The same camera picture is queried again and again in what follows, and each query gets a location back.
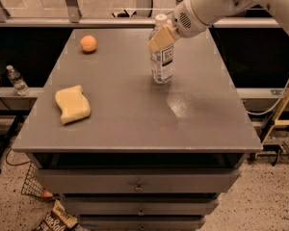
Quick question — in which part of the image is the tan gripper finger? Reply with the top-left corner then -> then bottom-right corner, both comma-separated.
147,25 -> 180,52

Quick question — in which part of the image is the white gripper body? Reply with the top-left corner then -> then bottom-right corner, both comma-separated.
172,0 -> 216,38

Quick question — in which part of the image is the clear plastic water bottle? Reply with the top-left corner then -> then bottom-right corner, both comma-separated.
149,14 -> 173,84

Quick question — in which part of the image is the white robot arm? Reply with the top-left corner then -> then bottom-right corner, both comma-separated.
147,0 -> 289,52

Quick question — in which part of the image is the yellow sponge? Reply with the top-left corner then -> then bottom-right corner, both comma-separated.
55,85 -> 91,124

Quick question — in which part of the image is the small water bottle on ledge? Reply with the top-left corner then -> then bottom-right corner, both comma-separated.
6,65 -> 30,96

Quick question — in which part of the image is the orange fruit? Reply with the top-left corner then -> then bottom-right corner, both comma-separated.
80,36 -> 97,53

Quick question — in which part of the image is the grey drawer cabinet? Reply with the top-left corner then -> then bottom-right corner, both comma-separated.
12,27 -> 264,231

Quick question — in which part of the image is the top grey drawer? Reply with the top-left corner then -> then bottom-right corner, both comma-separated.
36,168 -> 240,194

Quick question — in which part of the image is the grey drawer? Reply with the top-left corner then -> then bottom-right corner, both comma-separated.
63,197 -> 219,216
79,216 -> 205,231
36,168 -> 240,194

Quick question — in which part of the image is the middle grey drawer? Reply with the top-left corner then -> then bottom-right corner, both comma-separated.
63,197 -> 219,216

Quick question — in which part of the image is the bottom grey drawer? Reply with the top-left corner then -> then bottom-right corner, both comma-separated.
79,216 -> 205,231

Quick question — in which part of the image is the snack chip bag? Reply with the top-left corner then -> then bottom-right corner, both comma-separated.
32,200 -> 78,231

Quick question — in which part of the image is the black stand leg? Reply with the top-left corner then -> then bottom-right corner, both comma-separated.
0,115 -> 23,174

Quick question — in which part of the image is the yellow metal frame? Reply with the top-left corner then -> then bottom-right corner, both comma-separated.
256,70 -> 289,161

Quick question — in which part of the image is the wire mesh basket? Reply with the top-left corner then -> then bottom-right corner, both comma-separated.
21,163 -> 53,199

